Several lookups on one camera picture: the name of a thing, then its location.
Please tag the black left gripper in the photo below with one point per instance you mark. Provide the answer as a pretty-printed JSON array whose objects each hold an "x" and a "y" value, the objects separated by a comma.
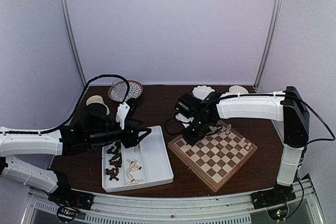
[{"x": 130, "y": 138}]

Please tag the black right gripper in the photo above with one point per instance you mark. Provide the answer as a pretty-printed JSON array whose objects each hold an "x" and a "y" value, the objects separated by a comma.
[{"x": 192, "y": 140}]

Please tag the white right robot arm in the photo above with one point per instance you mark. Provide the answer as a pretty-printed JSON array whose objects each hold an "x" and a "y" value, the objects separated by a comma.
[{"x": 286, "y": 107}]

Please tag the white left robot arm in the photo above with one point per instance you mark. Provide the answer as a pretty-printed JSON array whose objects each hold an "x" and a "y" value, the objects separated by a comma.
[{"x": 15, "y": 142}]

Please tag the light chess pieces pile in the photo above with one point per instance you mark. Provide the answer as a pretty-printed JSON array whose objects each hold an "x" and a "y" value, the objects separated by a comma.
[{"x": 134, "y": 171}]

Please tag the dark chess pieces pile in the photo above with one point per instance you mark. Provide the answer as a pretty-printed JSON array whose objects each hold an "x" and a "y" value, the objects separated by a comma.
[{"x": 115, "y": 161}]

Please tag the wooden chess board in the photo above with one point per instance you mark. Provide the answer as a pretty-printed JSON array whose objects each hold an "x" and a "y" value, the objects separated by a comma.
[{"x": 213, "y": 159}]

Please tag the white scalloped bowl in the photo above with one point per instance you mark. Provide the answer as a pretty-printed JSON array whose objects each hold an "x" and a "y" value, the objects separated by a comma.
[{"x": 201, "y": 92}]

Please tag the white plastic tray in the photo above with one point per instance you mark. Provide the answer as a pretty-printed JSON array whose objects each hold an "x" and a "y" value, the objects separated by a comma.
[{"x": 156, "y": 164}]

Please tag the cream round bowl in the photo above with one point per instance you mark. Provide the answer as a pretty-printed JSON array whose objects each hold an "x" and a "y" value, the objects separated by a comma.
[{"x": 238, "y": 89}]

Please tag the patterned brown plate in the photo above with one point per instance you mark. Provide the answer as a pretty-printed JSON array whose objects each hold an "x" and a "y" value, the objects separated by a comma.
[{"x": 135, "y": 90}]

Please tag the clear drinking glass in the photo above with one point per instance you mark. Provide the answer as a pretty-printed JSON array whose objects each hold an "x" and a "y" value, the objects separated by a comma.
[{"x": 120, "y": 88}]

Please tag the cream ceramic mug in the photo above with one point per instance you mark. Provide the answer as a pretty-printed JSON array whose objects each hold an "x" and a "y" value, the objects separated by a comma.
[{"x": 97, "y": 99}]

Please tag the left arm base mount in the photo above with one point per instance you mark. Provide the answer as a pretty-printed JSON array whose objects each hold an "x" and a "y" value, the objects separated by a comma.
[{"x": 74, "y": 199}]

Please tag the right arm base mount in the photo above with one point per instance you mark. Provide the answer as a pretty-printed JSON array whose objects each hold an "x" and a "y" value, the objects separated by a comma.
[{"x": 268, "y": 198}]

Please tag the right aluminium frame post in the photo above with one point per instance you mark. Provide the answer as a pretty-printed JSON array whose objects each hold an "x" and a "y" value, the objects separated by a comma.
[{"x": 276, "y": 9}]

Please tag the aluminium frame post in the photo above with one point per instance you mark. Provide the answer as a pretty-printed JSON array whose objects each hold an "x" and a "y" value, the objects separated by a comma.
[
  {"x": 276, "y": 9},
  {"x": 72, "y": 42}
]

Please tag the left aluminium frame post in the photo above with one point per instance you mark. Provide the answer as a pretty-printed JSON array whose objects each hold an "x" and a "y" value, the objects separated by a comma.
[{"x": 72, "y": 42}]

